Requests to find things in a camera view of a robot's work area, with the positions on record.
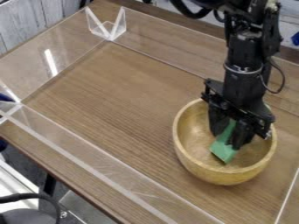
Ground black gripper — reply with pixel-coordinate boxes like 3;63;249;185
201;64;277;151

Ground blue object at right edge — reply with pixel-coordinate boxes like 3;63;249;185
292;32;299;46

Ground white container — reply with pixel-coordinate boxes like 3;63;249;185
280;14;299;49

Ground clear acrylic enclosure wall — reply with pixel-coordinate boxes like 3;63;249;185
0;2;299;224

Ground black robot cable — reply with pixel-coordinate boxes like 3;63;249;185
260;58;288;95

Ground green rectangular block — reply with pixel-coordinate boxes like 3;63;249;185
210;120;238;164

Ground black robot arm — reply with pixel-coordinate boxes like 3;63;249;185
171;0;282;151

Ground brown wooden bowl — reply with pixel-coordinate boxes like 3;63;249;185
173;99;278;186

